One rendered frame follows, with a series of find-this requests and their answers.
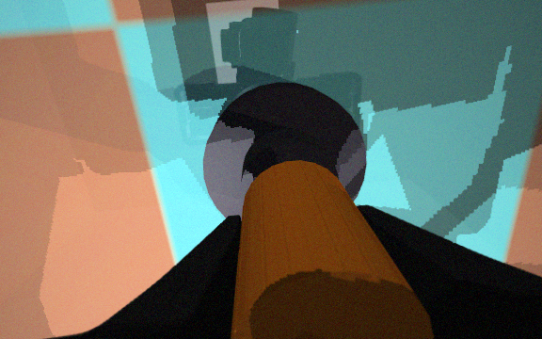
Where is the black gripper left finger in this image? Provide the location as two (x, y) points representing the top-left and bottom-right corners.
(44, 215), (241, 339)

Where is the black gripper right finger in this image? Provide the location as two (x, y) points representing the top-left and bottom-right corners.
(357, 205), (542, 339)

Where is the orange cylinder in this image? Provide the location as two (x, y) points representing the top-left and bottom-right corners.
(231, 160), (434, 339)

